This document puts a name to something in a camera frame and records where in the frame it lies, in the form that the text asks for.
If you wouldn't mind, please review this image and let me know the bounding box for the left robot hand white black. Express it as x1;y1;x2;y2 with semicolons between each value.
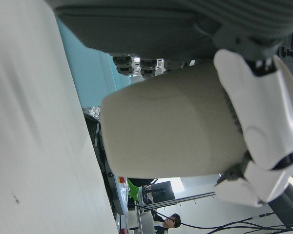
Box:
45;0;293;208

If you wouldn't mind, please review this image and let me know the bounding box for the white paper cup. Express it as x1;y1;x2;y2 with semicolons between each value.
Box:
100;65;250;180

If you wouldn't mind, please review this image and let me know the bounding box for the black computer monitor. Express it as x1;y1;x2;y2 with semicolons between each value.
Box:
141;180;175;204

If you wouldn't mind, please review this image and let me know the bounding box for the person in dark shirt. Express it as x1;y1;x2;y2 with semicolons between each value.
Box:
153;213;182;234

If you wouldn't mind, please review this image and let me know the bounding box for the grey teach pendant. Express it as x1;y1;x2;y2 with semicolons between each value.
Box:
106;170;130;234

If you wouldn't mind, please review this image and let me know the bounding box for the light blue plastic bin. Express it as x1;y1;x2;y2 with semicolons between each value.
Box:
55;17;133;115

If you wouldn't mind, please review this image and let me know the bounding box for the reacher grabber tool green handle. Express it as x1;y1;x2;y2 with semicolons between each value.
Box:
126;177;144;234

